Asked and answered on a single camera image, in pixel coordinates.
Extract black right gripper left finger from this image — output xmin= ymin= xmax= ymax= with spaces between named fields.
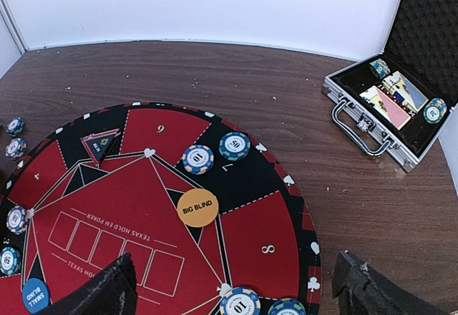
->
xmin=39 ymin=253 xmax=138 ymax=315

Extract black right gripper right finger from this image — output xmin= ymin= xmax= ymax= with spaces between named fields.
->
xmin=331 ymin=250 xmax=440 ymax=314

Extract green chips stack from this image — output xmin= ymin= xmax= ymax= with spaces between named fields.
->
xmin=218 ymin=132 xmax=251 ymax=161
xmin=267 ymin=298 xmax=307 ymax=315

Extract blue small blind button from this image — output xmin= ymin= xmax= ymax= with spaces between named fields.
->
xmin=22 ymin=278 xmax=51 ymax=314

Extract orange big blind button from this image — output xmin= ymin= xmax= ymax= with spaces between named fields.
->
xmin=177 ymin=188 xmax=219 ymax=228

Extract blue cream chips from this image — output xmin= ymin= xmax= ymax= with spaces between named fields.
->
xmin=6 ymin=205 xmax=29 ymax=235

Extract black triangular all-in marker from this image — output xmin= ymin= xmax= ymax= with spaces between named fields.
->
xmin=80 ymin=128 xmax=121 ymax=168

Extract blue cream poker chip stack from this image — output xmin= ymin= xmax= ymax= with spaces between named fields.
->
xmin=5 ymin=137 xmax=26 ymax=160

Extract green poker chip stack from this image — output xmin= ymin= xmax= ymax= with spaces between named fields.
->
xmin=6 ymin=117 xmax=24 ymax=137

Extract round red black poker mat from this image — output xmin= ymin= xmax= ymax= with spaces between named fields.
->
xmin=1 ymin=102 xmax=322 ymax=314

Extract red card deck in case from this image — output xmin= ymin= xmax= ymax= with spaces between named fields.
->
xmin=360 ymin=86 xmax=411 ymax=130

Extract aluminium poker case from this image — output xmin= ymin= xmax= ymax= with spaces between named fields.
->
xmin=322 ymin=0 xmax=457 ymax=172

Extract green chips in case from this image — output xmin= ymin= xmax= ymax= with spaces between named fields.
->
xmin=423 ymin=97 xmax=447 ymax=125

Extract red dice row in case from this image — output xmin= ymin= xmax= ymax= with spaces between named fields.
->
xmin=377 ymin=84 xmax=416 ymax=117

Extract blue card deck in case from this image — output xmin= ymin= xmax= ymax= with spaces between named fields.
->
xmin=382 ymin=71 xmax=428 ymax=112

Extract blue yellow chips in case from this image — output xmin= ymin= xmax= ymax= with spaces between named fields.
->
xmin=369 ymin=58 xmax=391 ymax=79

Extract left aluminium frame post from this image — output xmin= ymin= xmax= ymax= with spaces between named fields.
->
xmin=1 ymin=0 xmax=29 ymax=55

